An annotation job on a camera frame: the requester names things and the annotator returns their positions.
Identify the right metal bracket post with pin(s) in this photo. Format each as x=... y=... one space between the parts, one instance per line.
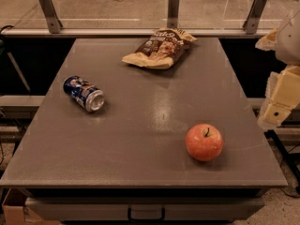
x=250 y=25

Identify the red apple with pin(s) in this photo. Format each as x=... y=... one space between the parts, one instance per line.
x=204 y=142

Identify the brown chip bag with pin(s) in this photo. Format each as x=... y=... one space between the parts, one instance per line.
x=162 y=50

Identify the blue soda can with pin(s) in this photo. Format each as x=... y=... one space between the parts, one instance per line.
x=84 y=93

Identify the grey table drawer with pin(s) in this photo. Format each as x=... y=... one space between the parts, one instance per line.
x=115 y=209

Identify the cardboard box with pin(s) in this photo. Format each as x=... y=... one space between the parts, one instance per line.
x=16 y=213

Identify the metal bracket post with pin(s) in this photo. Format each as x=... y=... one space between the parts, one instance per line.
x=250 y=25
x=173 y=11
x=53 y=23

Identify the left metal bracket post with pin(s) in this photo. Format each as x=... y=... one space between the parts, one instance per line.
x=53 y=23

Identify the glass barrier panel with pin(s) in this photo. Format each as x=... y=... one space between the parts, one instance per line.
x=91 y=14

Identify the middle metal bracket post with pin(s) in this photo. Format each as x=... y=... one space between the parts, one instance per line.
x=173 y=11

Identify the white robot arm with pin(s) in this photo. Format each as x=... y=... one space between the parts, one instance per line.
x=284 y=40

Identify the black drawer handle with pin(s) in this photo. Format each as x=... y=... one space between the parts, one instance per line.
x=146 y=213

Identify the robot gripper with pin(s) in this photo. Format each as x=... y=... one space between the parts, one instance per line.
x=289 y=42

